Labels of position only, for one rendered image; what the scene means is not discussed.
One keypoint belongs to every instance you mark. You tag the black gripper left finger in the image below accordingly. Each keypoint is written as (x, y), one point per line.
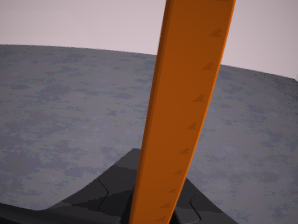
(107, 200)

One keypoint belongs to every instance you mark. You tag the orange handle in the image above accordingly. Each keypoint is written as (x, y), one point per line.
(190, 49)

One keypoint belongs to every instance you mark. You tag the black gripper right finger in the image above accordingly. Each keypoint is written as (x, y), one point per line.
(192, 207)

